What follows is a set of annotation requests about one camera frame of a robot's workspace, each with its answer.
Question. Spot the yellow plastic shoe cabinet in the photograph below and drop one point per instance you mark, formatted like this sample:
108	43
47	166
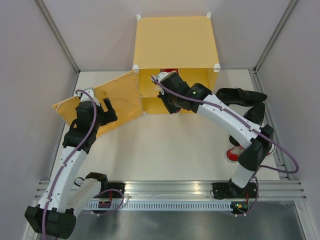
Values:
185	44

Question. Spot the black patent loafer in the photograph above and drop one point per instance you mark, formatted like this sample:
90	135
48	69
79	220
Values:
256	114
241	97

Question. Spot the white slotted cable duct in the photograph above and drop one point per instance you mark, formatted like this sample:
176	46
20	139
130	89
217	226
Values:
134	205

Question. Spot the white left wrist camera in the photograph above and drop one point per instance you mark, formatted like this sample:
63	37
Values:
87	94

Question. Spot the aluminium corner frame post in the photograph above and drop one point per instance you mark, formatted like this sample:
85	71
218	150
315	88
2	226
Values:
56	33

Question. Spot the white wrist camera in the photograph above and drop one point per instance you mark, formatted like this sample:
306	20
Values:
159	77
87	94

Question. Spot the right aluminium corner post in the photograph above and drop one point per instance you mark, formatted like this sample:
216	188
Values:
276	33

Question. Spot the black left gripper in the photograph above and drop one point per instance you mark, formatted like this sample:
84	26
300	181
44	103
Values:
108	116

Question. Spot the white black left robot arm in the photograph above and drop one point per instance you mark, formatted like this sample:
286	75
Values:
56	212

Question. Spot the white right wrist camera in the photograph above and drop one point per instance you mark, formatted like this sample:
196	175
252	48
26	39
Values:
159	77

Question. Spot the red canvas sneaker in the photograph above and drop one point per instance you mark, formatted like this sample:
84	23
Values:
233	153
170	71

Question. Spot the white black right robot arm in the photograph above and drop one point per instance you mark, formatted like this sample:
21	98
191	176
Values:
255	139

